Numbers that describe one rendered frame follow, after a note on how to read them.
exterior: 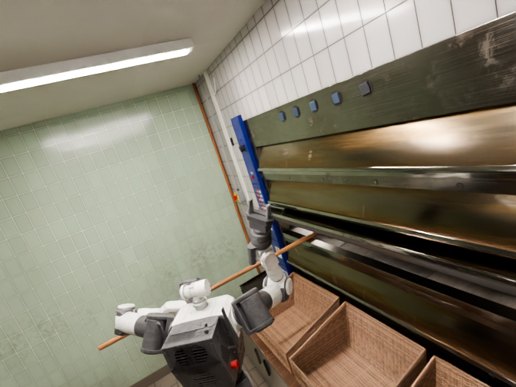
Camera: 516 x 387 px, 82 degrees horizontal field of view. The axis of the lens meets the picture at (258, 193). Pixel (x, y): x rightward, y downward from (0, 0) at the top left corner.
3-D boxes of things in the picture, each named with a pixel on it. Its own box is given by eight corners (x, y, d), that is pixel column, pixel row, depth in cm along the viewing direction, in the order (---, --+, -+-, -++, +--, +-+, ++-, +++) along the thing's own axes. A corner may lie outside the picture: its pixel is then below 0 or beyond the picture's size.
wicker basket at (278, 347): (302, 299, 246) (293, 270, 241) (351, 332, 196) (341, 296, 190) (253, 331, 228) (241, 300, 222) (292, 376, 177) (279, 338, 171)
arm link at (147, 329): (148, 342, 133) (168, 348, 125) (130, 344, 126) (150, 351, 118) (153, 314, 136) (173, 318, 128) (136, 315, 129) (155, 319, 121)
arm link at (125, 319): (105, 335, 139) (133, 345, 127) (106, 307, 141) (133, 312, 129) (127, 329, 149) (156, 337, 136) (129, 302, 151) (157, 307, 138)
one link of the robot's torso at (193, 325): (258, 404, 108) (226, 322, 100) (173, 418, 113) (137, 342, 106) (263, 343, 137) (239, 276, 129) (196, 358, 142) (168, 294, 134)
